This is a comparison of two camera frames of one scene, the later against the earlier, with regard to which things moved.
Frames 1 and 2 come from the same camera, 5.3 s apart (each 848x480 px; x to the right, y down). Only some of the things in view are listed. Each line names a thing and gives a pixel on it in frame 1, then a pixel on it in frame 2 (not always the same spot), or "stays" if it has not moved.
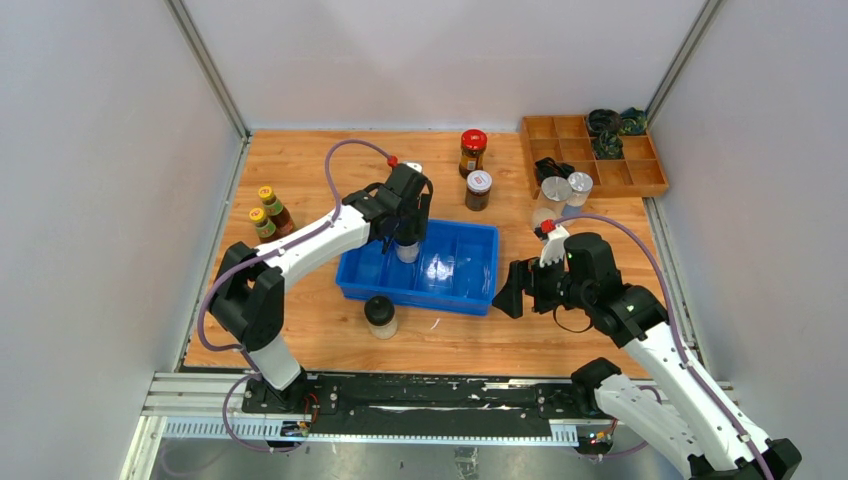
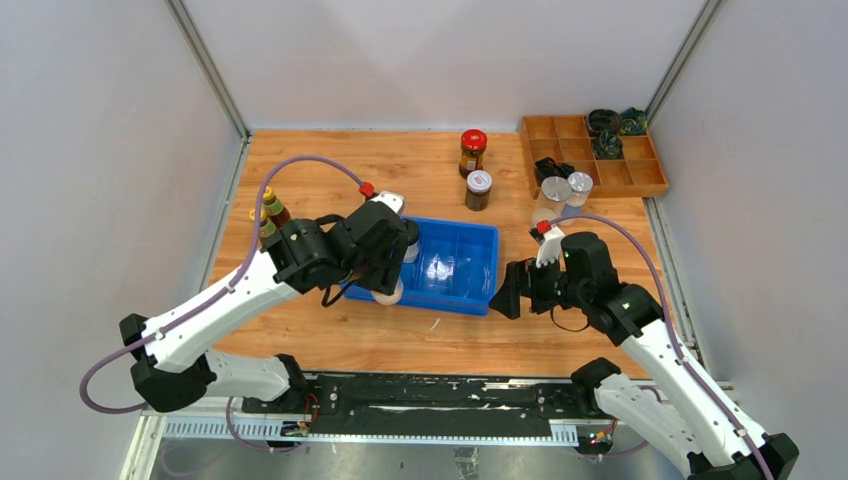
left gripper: x=415 y=229 -> x=384 y=279
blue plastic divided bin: x=456 y=271 stays
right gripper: x=526 y=274 stays
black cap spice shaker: x=381 y=316 -> x=385 y=299
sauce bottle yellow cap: x=265 y=228 stays
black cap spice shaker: x=407 y=254 stays
